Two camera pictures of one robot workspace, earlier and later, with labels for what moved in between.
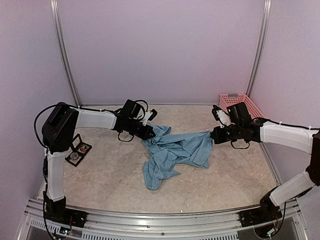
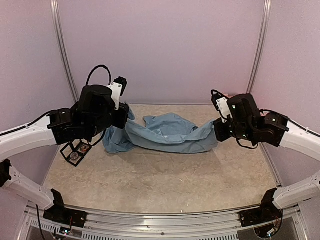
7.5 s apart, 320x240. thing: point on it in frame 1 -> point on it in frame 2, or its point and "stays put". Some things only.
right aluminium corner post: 265,27 stays put
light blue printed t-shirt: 165,149 -> 162,131
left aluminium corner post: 56,17 stays put
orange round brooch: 83,148 stays put
